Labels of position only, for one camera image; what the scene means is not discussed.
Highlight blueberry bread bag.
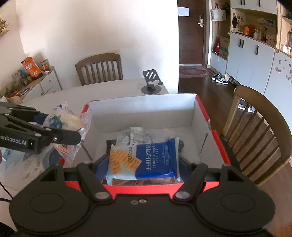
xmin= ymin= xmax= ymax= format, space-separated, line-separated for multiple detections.
xmin=43 ymin=101 xmax=92 ymax=165

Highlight blue biscuit packet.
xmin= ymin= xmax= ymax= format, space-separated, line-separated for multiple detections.
xmin=105 ymin=138 xmax=180 ymax=185

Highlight white printed plastic pouch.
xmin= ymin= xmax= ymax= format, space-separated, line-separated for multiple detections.
xmin=116 ymin=127 xmax=176 ymax=146

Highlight beige foil snack bag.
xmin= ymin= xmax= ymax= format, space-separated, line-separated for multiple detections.
xmin=101 ymin=177 xmax=183 ymax=186

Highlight small dark wrapper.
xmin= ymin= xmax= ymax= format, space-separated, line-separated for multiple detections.
xmin=178 ymin=139 xmax=185 ymax=153

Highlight wooden tray box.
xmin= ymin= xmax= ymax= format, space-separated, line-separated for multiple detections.
xmin=6 ymin=95 xmax=23 ymax=105

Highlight white side cabinet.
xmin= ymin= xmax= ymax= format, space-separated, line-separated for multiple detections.
xmin=4 ymin=66 xmax=62 ymax=103

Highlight orange chip bag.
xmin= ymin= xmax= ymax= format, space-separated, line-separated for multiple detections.
xmin=21 ymin=57 xmax=43 ymax=79

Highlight red cardboard shoe box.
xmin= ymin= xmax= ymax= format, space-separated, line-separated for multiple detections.
xmin=74 ymin=93 xmax=230 ymax=181

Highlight far wooden chair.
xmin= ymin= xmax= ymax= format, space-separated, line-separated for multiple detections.
xmin=75 ymin=53 xmax=123 ymax=86

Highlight wooden chair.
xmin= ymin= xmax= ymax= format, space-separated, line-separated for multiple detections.
xmin=75 ymin=53 xmax=123 ymax=86
xmin=220 ymin=86 xmax=291 ymax=186

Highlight right wooden chair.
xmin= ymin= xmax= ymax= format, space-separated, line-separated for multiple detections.
xmin=220 ymin=86 xmax=291 ymax=186

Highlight black phone stand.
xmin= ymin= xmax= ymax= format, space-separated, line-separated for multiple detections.
xmin=141 ymin=69 xmax=163 ymax=95

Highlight sneakers on floor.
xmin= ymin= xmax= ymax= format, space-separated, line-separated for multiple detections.
xmin=211 ymin=74 xmax=229 ymax=85

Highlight red door rug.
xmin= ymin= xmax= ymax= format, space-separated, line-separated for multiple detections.
xmin=179 ymin=66 xmax=213 ymax=79

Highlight hanging tote bag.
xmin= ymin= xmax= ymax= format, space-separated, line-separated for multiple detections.
xmin=210 ymin=3 xmax=227 ymax=22

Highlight white wall cabinets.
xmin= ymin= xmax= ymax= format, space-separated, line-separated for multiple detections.
xmin=209 ymin=0 xmax=291 ymax=124

